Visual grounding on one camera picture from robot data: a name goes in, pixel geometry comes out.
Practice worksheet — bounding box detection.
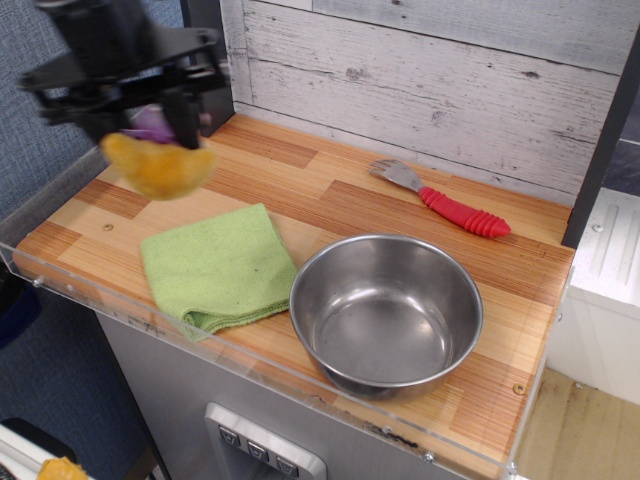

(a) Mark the clear acrylic front guard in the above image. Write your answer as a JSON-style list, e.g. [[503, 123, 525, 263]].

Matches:
[[1, 236, 574, 479]]

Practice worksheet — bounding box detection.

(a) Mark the steel bowl pan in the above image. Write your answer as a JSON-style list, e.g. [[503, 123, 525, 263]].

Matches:
[[289, 234, 484, 401]]

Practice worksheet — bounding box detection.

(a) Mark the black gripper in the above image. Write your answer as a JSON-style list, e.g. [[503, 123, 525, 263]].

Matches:
[[18, 9, 227, 150]]

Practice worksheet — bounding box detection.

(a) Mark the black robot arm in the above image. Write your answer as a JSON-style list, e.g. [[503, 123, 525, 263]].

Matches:
[[19, 1, 227, 149]]

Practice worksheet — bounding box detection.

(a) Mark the dark frame post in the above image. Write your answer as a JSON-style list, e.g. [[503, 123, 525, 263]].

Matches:
[[561, 29, 640, 249], [179, 0, 236, 139]]

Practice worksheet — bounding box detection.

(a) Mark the dark right frame post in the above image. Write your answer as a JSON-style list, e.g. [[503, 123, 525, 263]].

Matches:
[[561, 29, 640, 249]]

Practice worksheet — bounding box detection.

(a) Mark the dark left frame post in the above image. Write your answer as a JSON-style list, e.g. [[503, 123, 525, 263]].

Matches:
[[179, 0, 236, 139]]

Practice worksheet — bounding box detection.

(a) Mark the white ribbed side appliance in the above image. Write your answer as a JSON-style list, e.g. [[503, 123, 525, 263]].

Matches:
[[547, 188, 639, 404]]

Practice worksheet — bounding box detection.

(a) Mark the silver control panel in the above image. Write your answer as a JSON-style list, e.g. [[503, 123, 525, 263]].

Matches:
[[204, 402, 328, 479]]

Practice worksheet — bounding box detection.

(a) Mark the yellow object bottom left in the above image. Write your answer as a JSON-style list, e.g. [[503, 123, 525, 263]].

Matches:
[[36, 457, 89, 480]]

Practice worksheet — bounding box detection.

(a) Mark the orange plush taco toy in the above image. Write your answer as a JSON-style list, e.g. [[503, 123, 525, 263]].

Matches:
[[99, 105, 218, 201]]

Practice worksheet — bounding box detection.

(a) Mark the red handled metal fork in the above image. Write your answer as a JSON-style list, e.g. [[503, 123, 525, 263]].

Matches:
[[369, 159, 511, 238]]

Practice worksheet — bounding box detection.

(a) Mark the green folded cloth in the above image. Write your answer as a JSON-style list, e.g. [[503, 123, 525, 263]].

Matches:
[[140, 204, 298, 342]]

